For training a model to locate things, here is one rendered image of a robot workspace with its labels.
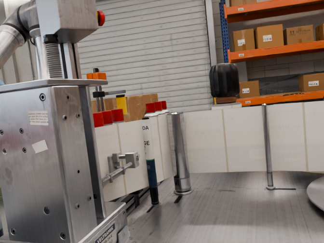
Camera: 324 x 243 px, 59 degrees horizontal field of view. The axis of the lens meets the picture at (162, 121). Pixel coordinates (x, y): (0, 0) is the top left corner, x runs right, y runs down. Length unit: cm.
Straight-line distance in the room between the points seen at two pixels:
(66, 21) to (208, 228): 54
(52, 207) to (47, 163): 5
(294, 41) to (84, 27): 416
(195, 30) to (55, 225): 499
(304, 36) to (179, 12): 207
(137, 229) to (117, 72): 497
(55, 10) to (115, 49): 475
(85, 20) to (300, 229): 62
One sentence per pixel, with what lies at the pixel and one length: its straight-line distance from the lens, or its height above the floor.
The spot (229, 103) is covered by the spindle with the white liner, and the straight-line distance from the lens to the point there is 81.
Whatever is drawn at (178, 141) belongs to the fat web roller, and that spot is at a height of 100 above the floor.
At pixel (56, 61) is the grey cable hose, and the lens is 76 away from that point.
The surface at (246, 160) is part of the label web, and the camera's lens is 67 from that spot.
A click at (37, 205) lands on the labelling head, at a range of 40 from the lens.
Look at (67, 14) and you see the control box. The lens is 74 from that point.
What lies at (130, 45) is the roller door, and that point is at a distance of 541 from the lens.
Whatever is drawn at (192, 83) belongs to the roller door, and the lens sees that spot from 515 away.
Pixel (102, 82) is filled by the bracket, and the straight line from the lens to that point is 45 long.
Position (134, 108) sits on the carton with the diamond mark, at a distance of 145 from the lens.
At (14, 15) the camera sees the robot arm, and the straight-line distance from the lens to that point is 124.
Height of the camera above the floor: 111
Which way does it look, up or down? 5 degrees down
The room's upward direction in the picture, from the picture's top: 6 degrees counter-clockwise
